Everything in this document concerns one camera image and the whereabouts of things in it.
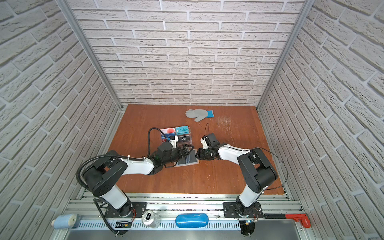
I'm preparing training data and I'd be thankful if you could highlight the aluminium frame rail right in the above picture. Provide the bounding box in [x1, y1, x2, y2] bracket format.
[256, 0, 315, 110]

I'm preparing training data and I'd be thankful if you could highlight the silver can top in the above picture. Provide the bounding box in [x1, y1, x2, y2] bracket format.
[142, 210, 161, 228]

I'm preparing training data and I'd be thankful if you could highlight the blue VIP card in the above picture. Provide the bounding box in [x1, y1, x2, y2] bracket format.
[161, 134, 174, 142]

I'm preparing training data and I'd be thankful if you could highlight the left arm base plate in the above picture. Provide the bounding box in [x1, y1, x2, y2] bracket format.
[105, 202, 147, 218]

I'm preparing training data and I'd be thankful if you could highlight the red black handled tool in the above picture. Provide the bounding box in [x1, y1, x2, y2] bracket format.
[264, 214, 312, 229]

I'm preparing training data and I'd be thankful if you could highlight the black corrugated cable left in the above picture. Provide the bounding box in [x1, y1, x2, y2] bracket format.
[75, 127, 169, 193]

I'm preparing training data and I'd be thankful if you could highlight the white red april card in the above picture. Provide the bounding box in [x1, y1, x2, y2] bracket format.
[161, 128, 176, 135]

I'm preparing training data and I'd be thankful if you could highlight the thin black cable right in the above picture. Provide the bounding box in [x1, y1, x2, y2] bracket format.
[204, 122, 289, 191]

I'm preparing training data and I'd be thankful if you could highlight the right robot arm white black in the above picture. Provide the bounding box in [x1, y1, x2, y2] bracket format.
[196, 144, 278, 212]

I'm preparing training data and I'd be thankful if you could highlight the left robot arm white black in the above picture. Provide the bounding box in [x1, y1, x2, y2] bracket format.
[76, 142, 194, 216]

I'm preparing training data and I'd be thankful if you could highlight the clear acrylic card display stand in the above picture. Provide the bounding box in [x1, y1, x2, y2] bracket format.
[161, 126, 193, 147]

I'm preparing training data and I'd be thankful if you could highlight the small black label box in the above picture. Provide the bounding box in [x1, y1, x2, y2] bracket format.
[115, 221, 132, 229]

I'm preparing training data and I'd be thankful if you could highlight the black VIP card in stand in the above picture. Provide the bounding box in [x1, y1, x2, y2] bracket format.
[178, 135, 192, 144]

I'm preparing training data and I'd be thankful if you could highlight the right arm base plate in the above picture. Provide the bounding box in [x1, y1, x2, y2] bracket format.
[223, 202, 264, 219]

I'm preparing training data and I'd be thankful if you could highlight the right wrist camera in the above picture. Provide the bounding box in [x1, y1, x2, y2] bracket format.
[201, 133, 220, 149]

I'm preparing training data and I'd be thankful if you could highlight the grey blue work glove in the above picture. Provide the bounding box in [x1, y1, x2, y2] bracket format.
[186, 109, 214, 122]

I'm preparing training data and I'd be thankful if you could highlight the blue oval case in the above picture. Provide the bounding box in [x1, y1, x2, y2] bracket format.
[175, 213, 209, 229]

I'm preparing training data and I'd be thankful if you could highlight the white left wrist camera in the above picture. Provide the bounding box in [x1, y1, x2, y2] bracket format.
[167, 136, 179, 149]

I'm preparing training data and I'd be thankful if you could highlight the beige leather card holder wallet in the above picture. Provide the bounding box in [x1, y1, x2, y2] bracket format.
[176, 149, 199, 167]

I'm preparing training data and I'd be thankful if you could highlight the teal VIP card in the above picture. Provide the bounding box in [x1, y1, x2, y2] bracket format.
[175, 126, 190, 135]

